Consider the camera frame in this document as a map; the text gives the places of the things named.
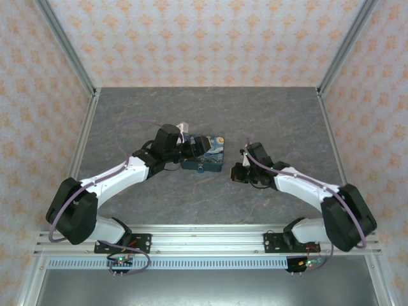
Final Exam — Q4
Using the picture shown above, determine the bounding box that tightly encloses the left circuit board with LEDs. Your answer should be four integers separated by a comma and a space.
106, 254, 135, 275

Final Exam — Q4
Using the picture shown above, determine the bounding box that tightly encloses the grey slotted cable duct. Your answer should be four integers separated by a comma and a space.
47, 257, 319, 270

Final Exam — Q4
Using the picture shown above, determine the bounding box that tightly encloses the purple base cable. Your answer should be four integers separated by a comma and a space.
101, 239, 151, 275
295, 242, 335, 275

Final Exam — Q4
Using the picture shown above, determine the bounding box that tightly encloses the blue starry night pouch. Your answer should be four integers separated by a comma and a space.
179, 133, 226, 173

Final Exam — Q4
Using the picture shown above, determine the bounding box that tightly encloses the circuit board with leds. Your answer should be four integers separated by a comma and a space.
286, 254, 326, 274
106, 254, 135, 275

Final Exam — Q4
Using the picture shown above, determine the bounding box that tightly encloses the grey steel lower panel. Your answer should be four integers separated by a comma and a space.
34, 268, 382, 306

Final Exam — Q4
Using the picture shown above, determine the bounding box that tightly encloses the aluminium frame post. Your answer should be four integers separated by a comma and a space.
33, 0, 97, 97
317, 0, 381, 97

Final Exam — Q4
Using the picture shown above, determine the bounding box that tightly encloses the aluminium table side rail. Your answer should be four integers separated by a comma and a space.
54, 89, 102, 231
316, 89, 366, 231

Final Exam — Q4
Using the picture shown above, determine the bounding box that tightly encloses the right circuit board with LEDs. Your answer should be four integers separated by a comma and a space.
286, 254, 326, 274

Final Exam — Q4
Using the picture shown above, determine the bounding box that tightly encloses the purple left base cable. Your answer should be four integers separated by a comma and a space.
101, 239, 151, 275

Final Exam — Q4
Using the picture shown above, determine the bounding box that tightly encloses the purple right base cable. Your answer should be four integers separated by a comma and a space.
295, 242, 335, 275

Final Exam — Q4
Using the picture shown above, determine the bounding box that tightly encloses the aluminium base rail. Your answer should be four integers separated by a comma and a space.
33, 224, 383, 256

